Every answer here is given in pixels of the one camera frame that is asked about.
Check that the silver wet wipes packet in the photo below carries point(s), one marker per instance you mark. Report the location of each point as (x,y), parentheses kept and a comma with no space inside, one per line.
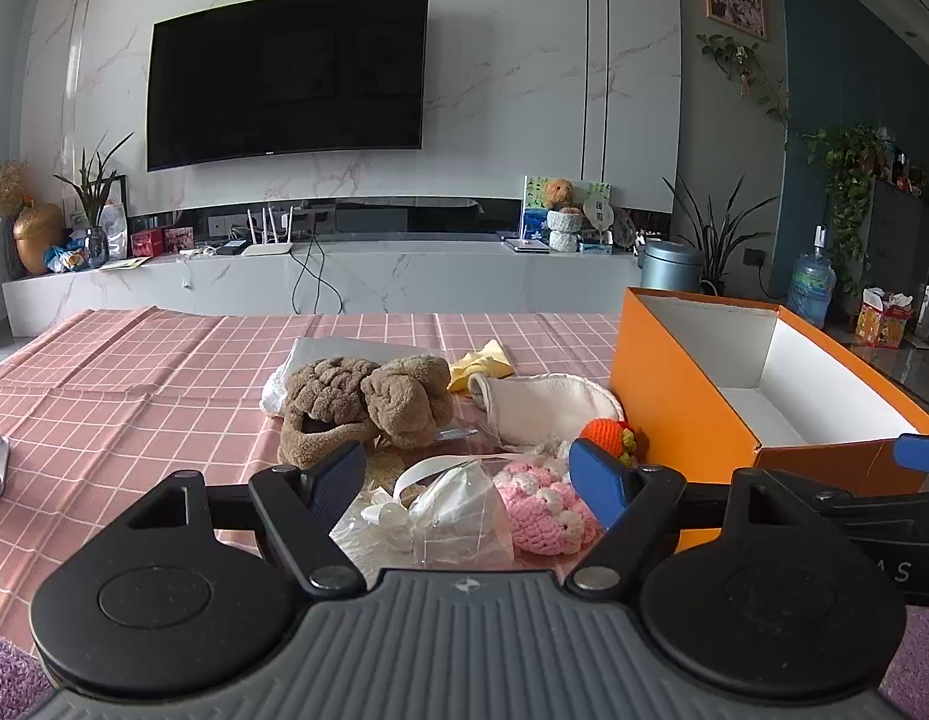
(337,351)

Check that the yellow cloth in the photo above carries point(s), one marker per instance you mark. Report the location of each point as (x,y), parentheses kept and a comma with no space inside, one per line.
(483,367)

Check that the dried flower bunch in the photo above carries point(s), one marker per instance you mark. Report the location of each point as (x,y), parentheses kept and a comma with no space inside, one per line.
(11,184)

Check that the orange cardboard box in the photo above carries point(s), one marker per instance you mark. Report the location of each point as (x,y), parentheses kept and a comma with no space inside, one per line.
(682,390)

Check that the round paper fan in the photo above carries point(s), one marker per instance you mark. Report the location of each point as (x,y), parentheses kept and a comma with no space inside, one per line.
(598,211)

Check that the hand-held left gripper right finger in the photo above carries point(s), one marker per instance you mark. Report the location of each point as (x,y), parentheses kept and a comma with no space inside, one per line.
(596,484)

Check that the silver decorative plate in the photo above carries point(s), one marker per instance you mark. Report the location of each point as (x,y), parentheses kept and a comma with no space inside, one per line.
(624,229)

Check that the pink crochet piece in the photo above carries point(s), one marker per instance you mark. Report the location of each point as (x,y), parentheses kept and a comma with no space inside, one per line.
(543,514)

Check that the green plant in glass vase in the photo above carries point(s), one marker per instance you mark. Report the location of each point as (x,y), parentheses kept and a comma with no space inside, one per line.
(95,244)

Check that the black wall television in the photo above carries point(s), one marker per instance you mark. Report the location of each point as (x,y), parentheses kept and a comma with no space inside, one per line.
(284,82)

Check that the tissue box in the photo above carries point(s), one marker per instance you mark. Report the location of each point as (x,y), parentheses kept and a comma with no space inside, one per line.
(883,319)

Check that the blue snack packet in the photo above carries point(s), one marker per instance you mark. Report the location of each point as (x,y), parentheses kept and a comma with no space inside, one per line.
(63,259)

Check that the hanging vine plant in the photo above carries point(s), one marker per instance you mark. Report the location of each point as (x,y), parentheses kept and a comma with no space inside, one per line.
(742,64)

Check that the grey laptop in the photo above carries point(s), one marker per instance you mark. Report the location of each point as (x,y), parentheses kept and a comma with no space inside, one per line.
(524,244)

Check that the gold round vase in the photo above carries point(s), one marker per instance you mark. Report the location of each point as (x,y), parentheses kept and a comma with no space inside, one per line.
(38,236)

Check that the silver metal cup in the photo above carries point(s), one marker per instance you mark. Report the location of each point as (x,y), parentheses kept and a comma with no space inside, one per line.
(927,315)

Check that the grey storage cabinet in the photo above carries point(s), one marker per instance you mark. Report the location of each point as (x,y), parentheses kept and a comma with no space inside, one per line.
(903,240)

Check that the brown fuzzy plush toy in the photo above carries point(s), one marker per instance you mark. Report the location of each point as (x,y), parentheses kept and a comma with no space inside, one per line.
(412,397)

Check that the blue water bottle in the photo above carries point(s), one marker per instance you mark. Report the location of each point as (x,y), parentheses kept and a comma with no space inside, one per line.
(812,285)

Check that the clear plastic bag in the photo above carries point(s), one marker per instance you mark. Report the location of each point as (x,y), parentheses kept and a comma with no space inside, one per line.
(449,514)

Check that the orange crochet toy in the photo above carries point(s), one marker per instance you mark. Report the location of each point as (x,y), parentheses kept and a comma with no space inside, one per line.
(607,439)

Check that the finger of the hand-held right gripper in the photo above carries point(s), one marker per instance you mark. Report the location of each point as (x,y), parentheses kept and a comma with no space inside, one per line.
(884,506)
(920,454)

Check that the white router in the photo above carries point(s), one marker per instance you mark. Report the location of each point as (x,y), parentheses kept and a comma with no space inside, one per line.
(267,247)

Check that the yellow paper sheet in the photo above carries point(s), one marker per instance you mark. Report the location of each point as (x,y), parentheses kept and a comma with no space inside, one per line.
(123,264)

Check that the black wall outlet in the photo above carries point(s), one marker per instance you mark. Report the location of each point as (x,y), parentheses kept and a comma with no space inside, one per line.
(754,256)

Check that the painted canvas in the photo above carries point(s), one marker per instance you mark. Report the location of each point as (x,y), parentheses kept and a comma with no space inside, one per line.
(533,199)

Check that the grey metal trash can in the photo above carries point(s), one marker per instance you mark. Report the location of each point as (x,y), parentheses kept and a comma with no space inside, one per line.
(671,266)

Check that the cream fabric pouch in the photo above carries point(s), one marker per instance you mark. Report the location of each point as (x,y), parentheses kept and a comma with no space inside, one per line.
(539,405)

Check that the pothos plant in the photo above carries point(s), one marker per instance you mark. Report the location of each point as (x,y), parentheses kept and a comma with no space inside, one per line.
(847,165)

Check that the long-leaf potted plant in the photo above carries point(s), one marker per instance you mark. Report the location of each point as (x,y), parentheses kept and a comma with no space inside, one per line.
(716,240)

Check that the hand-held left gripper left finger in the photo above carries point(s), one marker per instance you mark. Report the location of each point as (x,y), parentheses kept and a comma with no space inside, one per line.
(337,476)

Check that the framed wall picture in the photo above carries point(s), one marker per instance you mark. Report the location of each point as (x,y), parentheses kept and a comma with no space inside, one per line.
(734,4)

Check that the pink checked tablecloth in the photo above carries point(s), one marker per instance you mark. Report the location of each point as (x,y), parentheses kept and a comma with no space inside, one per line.
(134,390)

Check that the white marble tv cabinet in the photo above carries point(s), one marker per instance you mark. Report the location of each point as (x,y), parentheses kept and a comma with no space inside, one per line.
(434,277)

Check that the small teddy bear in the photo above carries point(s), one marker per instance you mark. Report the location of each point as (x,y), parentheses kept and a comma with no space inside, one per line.
(560,193)

